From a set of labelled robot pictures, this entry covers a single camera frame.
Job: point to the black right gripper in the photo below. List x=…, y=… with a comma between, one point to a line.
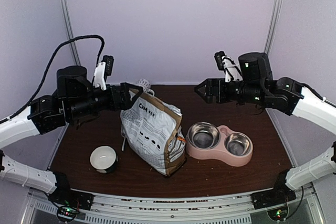
x=211, y=84

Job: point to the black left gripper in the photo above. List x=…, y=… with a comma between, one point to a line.
x=125, y=103

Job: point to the dog food bag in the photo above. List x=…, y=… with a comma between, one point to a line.
x=153, y=130

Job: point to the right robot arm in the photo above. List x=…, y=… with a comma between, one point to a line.
x=251, y=81

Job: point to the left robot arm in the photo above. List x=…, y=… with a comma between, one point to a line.
x=74, y=99

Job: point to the pink double pet feeder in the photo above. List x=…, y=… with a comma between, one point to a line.
x=219, y=152

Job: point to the large steel feeder bowl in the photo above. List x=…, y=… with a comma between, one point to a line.
x=203, y=135

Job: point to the small steel feeder bowl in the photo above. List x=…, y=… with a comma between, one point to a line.
x=238, y=144

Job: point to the white ceramic bowl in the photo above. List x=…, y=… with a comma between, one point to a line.
x=104, y=159

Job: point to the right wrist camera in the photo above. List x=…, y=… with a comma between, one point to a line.
x=226, y=64

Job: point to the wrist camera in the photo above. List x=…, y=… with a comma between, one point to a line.
x=102, y=71
x=226, y=64

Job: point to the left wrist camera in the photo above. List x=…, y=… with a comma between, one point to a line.
x=102, y=71

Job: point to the aluminium front rail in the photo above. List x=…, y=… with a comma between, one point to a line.
x=236, y=208

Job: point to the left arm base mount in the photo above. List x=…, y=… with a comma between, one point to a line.
x=68, y=201

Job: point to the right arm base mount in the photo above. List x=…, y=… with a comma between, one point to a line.
x=280, y=194

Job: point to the left aluminium frame post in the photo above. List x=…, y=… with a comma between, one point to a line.
x=69, y=31

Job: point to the aluminium frame post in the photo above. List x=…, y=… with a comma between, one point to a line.
x=273, y=25
x=69, y=31

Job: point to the right aluminium frame post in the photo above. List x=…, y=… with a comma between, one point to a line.
x=273, y=25

